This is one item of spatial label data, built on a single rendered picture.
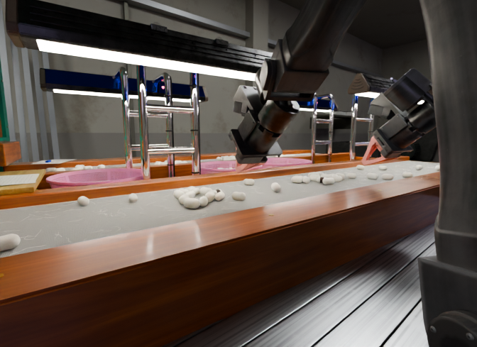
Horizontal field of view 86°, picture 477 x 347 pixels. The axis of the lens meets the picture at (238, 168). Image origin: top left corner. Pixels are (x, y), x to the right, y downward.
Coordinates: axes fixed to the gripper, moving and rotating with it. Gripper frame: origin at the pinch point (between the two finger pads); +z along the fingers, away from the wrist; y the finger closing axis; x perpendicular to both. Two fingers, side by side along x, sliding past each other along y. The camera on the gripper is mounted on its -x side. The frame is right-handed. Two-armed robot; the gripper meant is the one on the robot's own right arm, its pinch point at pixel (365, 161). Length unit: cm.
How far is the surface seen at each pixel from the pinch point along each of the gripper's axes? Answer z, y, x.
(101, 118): 197, 33, -197
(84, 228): 12, 64, 0
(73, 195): 26, 65, -14
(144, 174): 29, 48, -20
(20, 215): 23, 73, -9
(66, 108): 189, 63, -203
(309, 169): 25.9, -11.9, -13.8
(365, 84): -3.5, -25.4, -29.9
